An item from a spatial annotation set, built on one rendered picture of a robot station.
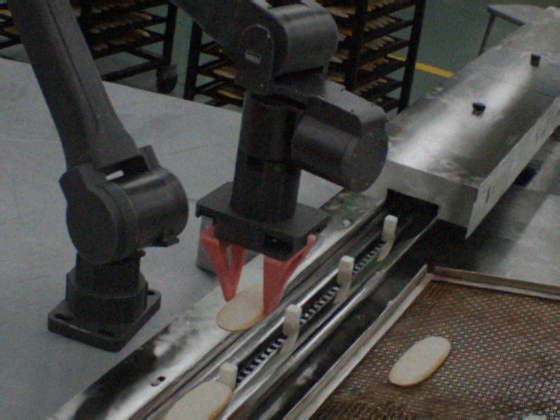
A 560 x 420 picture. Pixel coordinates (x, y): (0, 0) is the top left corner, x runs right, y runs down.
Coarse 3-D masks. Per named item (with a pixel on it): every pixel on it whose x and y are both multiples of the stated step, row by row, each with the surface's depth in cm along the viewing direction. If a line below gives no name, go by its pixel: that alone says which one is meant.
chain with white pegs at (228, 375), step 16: (416, 208) 149; (384, 224) 138; (400, 224) 144; (384, 240) 138; (368, 256) 134; (352, 272) 130; (336, 288) 126; (320, 304) 122; (288, 320) 114; (304, 320) 118; (288, 336) 115; (272, 352) 112; (224, 368) 102
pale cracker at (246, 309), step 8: (248, 288) 104; (256, 288) 104; (240, 296) 103; (248, 296) 103; (256, 296) 103; (280, 296) 105; (232, 304) 101; (240, 304) 101; (248, 304) 101; (256, 304) 102; (224, 312) 100; (232, 312) 100; (240, 312) 100; (248, 312) 100; (256, 312) 100; (216, 320) 99; (224, 320) 99; (232, 320) 99; (240, 320) 99; (248, 320) 99; (256, 320) 100; (224, 328) 98; (232, 328) 98; (240, 328) 98
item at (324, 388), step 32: (416, 288) 117; (512, 288) 116; (544, 288) 115; (384, 320) 110; (416, 320) 111; (448, 320) 110; (480, 320) 110; (544, 320) 109; (352, 352) 103; (384, 352) 105; (480, 352) 104; (544, 352) 103; (320, 384) 97; (352, 384) 99; (448, 384) 98; (512, 384) 97; (544, 384) 97; (288, 416) 91; (352, 416) 93; (448, 416) 93; (512, 416) 92
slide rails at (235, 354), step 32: (416, 224) 142; (352, 256) 131; (384, 256) 132; (320, 288) 123; (352, 288) 124; (320, 320) 117; (224, 352) 108; (288, 352) 110; (192, 384) 102; (256, 384) 104; (160, 416) 97
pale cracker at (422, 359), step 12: (420, 348) 102; (432, 348) 102; (444, 348) 103; (408, 360) 100; (420, 360) 100; (432, 360) 100; (396, 372) 99; (408, 372) 98; (420, 372) 98; (432, 372) 100; (396, 384) 98; (408, 384) 97
